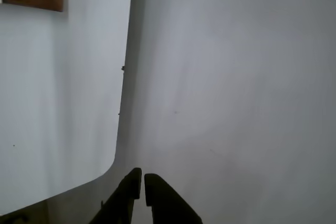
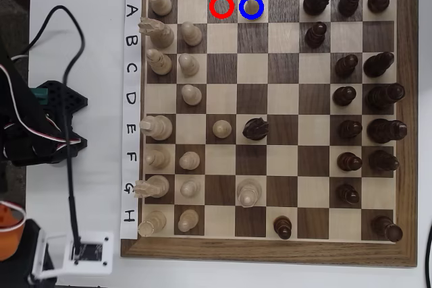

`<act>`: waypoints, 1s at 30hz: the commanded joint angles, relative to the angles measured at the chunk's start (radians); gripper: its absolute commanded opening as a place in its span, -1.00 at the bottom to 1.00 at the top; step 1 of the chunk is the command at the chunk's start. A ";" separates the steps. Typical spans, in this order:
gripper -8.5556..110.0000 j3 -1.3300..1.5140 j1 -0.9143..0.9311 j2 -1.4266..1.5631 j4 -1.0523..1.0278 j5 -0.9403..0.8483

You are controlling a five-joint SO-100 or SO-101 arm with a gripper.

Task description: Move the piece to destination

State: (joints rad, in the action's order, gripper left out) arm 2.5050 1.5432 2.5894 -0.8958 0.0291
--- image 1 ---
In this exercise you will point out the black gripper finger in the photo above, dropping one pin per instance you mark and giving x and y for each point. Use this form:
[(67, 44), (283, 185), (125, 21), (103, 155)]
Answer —
[(120, 203), (168, 205)]

